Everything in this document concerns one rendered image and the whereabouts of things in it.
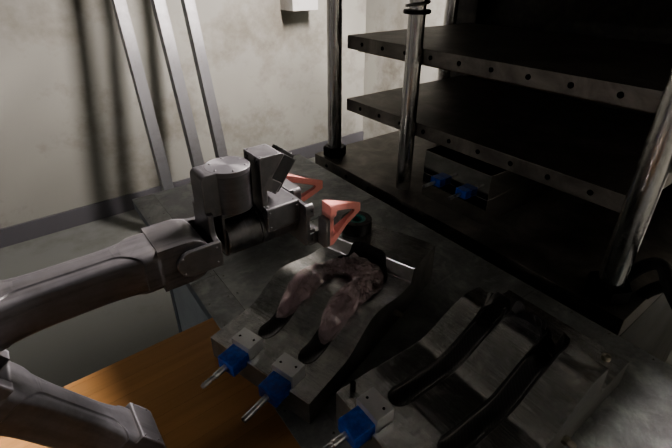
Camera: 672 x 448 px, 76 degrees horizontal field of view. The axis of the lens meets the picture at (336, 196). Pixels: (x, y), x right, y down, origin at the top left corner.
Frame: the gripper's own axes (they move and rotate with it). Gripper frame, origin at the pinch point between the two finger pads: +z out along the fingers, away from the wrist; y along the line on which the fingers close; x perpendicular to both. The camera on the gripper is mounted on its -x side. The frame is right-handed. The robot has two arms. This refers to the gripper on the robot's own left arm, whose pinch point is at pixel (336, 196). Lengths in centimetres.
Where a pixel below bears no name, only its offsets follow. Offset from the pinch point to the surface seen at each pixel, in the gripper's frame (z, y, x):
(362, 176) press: 67, 69, 40
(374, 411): -5.6, -17.3, 28.4
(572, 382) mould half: 22.6, -33.6, 26.9
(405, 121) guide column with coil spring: 71, 51, 14
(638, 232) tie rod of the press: 68, -25, 20
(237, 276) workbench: -1, 40, 40
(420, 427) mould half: -0.3, -22.3, 31.0
